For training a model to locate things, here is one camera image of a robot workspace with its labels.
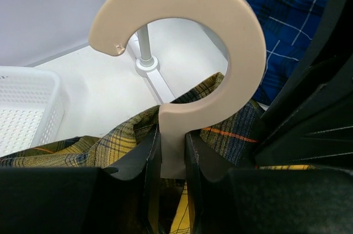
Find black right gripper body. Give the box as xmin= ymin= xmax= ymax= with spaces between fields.
xmin=254 ymin=0 xmax=352 ymax=168

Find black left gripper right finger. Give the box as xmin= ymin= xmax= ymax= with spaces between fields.
xmin=185 ymin=132 xmax=352 ymax=233

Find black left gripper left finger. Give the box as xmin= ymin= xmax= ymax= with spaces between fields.
xmin=1 ymin=126 xmax=161 ymax=233

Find yellow plaid shirt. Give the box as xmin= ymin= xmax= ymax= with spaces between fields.
xmin=1 ymin=72 xmax=315 ymax=233

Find beige hanger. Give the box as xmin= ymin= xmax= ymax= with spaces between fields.
xmin=89 ymin=0 xmax=266 ymax=179

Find blue plaid shirt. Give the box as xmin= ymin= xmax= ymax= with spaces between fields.
xmin=246 ymin=0 xmax=327 ymax=105

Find white plastic basket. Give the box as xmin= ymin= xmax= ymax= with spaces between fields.
xmin=1 ymin=66 xmax=64 ymax=157

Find white clothes rack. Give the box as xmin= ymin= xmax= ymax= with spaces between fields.
xmin=128 ymin=25 xmax=175 ymax=104

